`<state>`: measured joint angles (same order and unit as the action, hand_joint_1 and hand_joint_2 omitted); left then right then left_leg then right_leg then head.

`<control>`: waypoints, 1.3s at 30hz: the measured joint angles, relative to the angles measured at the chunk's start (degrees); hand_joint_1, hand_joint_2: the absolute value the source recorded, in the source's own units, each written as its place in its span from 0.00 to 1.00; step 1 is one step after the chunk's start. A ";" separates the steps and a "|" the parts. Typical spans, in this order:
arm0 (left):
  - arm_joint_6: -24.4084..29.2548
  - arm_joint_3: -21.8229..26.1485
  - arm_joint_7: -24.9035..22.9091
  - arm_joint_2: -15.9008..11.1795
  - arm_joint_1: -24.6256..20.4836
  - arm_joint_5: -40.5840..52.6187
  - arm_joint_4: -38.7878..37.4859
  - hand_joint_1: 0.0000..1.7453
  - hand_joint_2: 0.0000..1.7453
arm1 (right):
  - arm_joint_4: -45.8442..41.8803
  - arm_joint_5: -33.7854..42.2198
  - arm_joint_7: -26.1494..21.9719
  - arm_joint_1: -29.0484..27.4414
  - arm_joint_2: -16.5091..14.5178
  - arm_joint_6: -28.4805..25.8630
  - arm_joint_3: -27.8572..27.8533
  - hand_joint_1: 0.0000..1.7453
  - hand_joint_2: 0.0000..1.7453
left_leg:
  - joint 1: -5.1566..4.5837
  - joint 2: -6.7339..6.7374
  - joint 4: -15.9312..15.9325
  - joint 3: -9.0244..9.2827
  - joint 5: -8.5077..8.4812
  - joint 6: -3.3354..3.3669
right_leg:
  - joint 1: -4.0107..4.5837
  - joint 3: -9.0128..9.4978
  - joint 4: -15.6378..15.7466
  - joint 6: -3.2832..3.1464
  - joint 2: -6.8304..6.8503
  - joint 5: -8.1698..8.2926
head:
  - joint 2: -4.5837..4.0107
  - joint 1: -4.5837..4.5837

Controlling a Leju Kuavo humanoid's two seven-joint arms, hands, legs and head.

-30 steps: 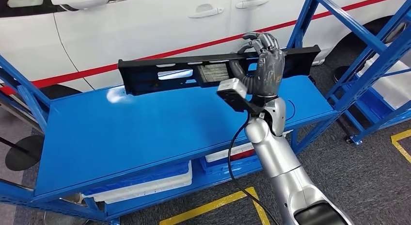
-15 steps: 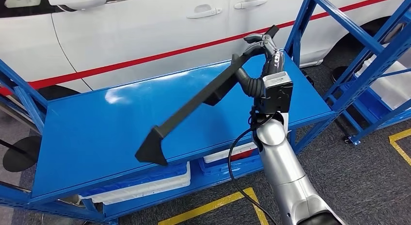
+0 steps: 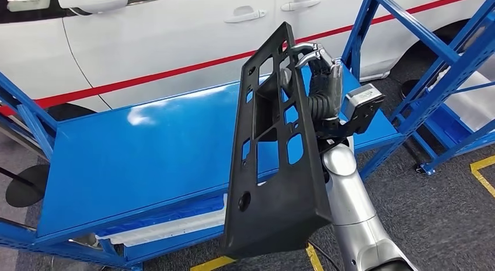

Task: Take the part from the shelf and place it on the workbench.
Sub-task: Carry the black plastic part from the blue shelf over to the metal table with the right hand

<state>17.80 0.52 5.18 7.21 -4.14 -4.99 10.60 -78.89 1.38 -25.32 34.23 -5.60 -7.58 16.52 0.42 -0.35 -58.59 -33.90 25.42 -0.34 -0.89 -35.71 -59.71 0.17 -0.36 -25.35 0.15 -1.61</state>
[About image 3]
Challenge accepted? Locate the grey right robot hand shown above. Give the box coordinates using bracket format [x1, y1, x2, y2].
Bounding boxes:
[290, 41, 344, 107]

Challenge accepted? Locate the black plastic plate bracket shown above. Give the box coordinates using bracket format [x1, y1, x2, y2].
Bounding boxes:
[222, 21, 334, 260]

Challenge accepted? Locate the blue metal shelf rack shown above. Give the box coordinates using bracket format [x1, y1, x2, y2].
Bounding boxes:
[392, 41, 495, 176]
[0, 0, 495, 271]

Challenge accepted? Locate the blue plastic crate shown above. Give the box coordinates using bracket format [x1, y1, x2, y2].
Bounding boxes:
[95, 193, 227, 239]

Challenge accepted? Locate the yellow floor tape square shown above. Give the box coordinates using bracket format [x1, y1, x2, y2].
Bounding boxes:
[189, 244, 325, 271]

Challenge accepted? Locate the white car side mirror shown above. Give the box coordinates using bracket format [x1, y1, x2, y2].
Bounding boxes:
[55, 0, 128, 15]

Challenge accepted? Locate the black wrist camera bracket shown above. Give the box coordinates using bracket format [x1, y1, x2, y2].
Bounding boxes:
[317, 110, 374, 140]

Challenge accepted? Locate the white car door handle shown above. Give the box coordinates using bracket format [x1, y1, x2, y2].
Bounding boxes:
[280, 0, 322, 12]
[223, 5, 267, 25]

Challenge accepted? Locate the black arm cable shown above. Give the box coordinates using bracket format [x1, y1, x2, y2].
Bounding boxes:
[309, 242, 341, 271]

